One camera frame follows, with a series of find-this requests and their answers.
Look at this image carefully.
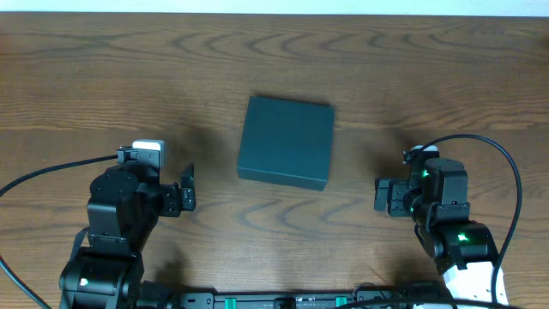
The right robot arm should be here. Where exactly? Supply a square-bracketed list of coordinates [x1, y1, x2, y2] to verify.
[374, 153, 509, 305]

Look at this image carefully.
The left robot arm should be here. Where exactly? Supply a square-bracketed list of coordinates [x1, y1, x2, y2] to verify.
[59, 163, 196, 308]

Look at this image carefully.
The dark green box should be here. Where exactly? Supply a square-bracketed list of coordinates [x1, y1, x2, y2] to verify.
[237, 96, 335, 191]

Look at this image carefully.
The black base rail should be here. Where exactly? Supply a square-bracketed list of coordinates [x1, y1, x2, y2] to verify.
[136, 281, 451, 309]

